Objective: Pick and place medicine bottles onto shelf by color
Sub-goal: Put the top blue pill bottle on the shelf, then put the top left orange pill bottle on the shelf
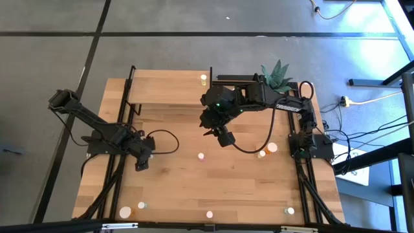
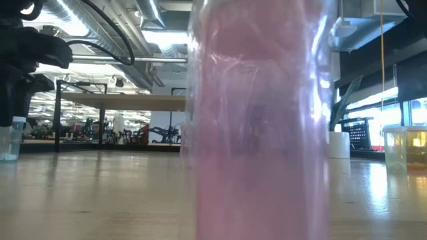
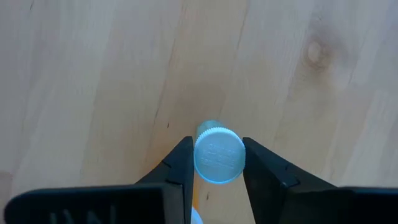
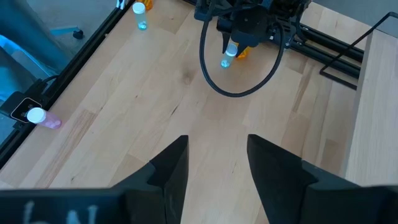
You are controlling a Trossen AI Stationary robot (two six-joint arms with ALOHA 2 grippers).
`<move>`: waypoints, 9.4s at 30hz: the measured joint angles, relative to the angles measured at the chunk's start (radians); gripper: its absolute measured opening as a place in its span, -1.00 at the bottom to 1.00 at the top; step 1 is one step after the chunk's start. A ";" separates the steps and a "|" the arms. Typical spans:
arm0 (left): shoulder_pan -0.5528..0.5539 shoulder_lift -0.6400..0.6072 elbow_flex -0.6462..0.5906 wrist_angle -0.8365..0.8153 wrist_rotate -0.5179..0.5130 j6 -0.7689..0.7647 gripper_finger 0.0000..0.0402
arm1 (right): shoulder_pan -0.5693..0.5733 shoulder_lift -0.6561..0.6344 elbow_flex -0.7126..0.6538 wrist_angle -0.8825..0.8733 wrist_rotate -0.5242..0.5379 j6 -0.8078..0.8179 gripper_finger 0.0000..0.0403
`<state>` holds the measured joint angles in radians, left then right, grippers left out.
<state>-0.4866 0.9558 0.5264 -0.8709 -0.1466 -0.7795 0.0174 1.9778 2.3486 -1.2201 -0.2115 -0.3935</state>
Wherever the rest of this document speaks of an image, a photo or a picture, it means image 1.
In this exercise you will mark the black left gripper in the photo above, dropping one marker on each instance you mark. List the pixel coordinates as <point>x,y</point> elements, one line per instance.
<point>139,149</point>

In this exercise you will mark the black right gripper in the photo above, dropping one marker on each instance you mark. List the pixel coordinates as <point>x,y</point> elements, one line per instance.
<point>215,119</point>

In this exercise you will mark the small pink medicine bottle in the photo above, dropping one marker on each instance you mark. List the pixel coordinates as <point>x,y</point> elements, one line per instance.
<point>200,156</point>
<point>209,214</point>

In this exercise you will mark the small green medicine bottle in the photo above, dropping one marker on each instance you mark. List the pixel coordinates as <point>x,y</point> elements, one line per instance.
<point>141,205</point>

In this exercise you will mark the large orange medicine bottle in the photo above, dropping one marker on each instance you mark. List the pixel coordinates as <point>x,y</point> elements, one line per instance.
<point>272,147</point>
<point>125,212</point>

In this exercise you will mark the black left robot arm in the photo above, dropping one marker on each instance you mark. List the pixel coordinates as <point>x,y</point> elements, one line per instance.
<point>84,113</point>

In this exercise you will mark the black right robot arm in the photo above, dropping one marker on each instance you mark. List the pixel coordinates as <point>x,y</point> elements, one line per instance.
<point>288,108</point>

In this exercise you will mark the wooden shelf with black legs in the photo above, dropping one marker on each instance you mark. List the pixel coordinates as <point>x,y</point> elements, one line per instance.
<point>155,94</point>

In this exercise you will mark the small yellow-green medicine bottle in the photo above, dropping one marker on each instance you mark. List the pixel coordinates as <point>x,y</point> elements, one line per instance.
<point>290,211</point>

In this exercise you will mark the green plant in white pot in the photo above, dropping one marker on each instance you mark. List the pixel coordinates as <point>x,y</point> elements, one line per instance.
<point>276,77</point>

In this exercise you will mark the yellow power plug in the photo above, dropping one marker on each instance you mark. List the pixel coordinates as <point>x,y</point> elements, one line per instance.
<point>346,101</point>

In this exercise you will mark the white floor sheet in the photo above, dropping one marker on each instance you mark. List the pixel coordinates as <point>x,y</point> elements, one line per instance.
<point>359,174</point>

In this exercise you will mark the black diagonal desk beam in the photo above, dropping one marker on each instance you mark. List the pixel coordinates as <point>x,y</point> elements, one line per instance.
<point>372,158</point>

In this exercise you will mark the black desk foot bar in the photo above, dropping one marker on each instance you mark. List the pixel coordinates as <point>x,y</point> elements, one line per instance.
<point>372,82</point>

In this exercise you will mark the dark desk panel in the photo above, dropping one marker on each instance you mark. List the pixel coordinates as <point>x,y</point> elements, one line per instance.
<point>408,145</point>

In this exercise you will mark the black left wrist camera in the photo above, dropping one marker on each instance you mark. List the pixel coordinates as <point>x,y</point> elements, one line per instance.
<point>142,165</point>

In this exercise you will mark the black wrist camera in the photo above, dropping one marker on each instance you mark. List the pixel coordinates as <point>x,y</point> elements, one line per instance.
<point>142,165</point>
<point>227,139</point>

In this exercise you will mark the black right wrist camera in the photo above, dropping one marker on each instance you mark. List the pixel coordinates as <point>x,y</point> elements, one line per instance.
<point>227,139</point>

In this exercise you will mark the black aluminium frame rails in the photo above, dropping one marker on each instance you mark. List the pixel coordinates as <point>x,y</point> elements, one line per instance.
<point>302,194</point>
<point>113,187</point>

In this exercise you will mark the silver frame bracket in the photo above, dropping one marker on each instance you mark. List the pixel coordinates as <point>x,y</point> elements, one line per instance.
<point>119,226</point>
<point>299,229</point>

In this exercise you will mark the black frame beam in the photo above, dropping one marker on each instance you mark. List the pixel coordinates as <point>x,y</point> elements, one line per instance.
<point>48,226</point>

